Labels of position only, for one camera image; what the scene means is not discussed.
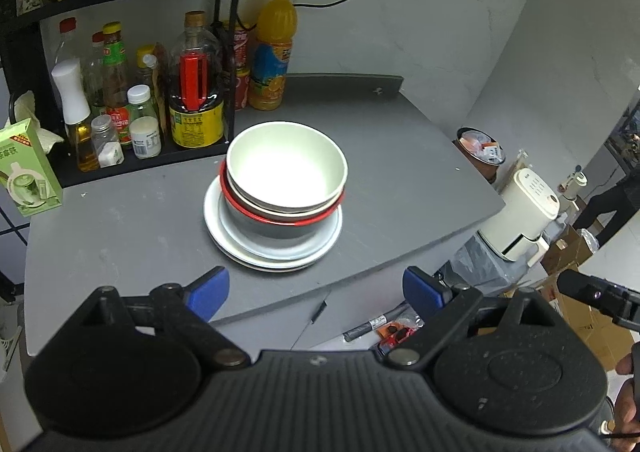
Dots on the orange juice bottle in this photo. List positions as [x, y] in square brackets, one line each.
[270, 62]

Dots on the yellow-cap squeeze bottle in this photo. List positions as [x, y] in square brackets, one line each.
[150, 72]

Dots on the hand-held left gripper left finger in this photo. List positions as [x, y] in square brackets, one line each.
[210, 289]

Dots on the pale green bowl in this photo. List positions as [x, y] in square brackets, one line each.
[285, 167]

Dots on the green-label sauce bottle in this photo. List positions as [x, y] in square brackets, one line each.
[115, 77]

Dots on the small white figurine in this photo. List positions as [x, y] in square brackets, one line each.
[574, 182]

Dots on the small white plate blue print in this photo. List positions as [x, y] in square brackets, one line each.
[300, 244]

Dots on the paper-wrapped sticks bundle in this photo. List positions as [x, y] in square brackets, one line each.
[521, 160]

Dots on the cardboard box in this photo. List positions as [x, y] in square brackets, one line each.
[595, 332]
[570, 252]

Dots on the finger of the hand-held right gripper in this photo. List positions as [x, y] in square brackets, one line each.
[595, 293]

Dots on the gold-rimmed white plate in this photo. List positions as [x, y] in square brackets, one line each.
[212, 232]

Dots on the oil bottle white spray top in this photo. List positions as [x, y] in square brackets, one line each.
[75, 97]

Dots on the crumpled white paper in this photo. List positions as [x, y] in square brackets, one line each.
[35, 122]

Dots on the clear bottle red cap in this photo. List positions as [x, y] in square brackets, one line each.
[67, 40]

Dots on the large clear plastic bag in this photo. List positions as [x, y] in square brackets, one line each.
[487, 262]

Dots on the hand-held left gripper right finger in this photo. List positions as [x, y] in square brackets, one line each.
[422, 288]

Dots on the person's right hand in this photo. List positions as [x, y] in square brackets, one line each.
[626, 407]

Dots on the white-lid jar white label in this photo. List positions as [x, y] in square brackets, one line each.
[145, 132]

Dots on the red snack packet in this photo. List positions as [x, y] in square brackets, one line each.
[397, 332]

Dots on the red bowl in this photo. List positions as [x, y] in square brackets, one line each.
[260, 219]

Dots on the black marker pen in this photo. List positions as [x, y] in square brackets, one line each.
[370, 326]

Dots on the cream air fryer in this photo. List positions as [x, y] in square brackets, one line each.
[520, 212]

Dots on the brown trash bin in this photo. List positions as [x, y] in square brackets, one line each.
[480, 155]

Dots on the small glass jar silver lid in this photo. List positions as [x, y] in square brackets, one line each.
[106, 142]

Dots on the green drink carton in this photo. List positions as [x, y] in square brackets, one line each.
[27, 172]

